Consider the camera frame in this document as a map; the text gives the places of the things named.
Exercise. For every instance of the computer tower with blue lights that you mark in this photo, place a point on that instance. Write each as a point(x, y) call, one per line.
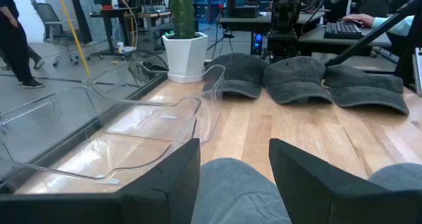
point(257, 43)

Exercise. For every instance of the dark grey denim cap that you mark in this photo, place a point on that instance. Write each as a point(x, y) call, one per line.
point(237, 72)
point(293, 79)
point(359, 89)

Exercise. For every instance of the white hexagonal plant pot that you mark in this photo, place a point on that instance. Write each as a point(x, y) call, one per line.
point(184, 57)

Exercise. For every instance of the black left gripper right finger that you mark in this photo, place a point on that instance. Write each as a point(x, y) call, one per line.
point(329, 197)

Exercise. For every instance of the clear plastic bin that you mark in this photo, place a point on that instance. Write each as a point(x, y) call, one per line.
point(99, 158)
point(212, 102)

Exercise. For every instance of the white bottle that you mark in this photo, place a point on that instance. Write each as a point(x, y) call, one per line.
point(114, 2)

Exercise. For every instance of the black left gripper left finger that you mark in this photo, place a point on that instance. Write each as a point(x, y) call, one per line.
point(99, 207)

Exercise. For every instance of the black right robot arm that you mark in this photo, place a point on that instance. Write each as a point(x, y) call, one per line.
point(287, 46)

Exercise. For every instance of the black desk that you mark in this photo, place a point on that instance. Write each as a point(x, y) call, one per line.
point(108, 36)

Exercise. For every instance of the grey office chair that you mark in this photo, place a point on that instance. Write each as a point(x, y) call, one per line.
point(52, 23)

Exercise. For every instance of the grey desk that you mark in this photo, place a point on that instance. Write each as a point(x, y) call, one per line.
point(244, 21)
point(313, 39)

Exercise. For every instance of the person's hand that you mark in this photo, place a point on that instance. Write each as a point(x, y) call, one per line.
point(357, 19)

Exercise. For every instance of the wooden table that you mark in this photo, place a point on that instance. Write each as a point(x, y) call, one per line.
point(148, 15)

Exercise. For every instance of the black keyboard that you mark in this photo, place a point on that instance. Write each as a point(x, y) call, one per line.
point(343, 30)

